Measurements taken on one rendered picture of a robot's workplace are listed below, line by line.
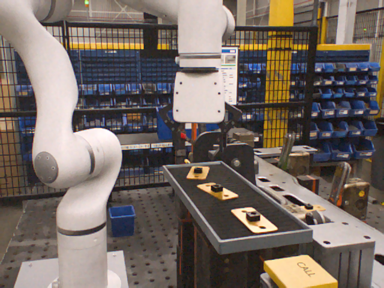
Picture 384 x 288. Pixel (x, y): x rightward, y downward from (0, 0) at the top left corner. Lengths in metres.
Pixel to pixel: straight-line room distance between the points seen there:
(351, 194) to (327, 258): 0.55
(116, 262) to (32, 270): 0.23
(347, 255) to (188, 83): 0.40
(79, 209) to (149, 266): 0.49
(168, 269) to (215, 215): 0.78
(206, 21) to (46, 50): 0.39
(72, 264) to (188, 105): 0.50
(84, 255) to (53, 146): 0.29
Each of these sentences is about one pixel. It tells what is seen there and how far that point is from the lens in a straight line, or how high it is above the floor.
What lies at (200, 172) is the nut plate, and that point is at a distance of 0.79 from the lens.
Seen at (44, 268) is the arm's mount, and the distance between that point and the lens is 1.25.
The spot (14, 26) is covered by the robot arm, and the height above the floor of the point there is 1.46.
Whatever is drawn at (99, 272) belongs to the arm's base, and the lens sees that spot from 1.05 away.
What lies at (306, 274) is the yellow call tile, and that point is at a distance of 0.48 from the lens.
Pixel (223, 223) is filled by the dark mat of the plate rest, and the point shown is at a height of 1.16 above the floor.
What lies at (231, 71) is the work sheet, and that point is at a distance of 1.99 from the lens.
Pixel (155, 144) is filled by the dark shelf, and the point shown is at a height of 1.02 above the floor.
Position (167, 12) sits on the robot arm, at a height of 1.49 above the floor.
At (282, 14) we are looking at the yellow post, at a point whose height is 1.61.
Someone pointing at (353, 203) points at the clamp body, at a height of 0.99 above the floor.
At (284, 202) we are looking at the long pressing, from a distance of 1.11.
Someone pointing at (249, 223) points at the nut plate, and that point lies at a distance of 0.57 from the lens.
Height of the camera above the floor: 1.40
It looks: 13 degrees down
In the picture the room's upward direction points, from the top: straight up
